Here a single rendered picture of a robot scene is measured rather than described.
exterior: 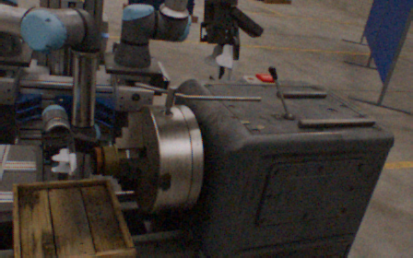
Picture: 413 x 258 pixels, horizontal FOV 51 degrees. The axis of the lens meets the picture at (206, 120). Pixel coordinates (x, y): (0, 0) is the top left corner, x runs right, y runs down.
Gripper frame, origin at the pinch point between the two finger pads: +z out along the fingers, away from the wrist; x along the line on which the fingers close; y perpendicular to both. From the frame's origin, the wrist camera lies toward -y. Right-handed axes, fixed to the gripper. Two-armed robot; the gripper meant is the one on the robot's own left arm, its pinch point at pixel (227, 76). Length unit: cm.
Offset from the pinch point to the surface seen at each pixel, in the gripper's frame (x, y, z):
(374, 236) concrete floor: -105, -175, 109
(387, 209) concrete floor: -129, -211, 102
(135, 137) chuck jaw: -14.1, 21.3, 19.1
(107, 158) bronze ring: -9.9, 29.9, 24.0
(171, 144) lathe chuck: 0.3, 15.3, 18.4
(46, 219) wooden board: -21, 45, 44
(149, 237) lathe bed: -13, 16, 49
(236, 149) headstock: 10.7, 1.7, 18.3
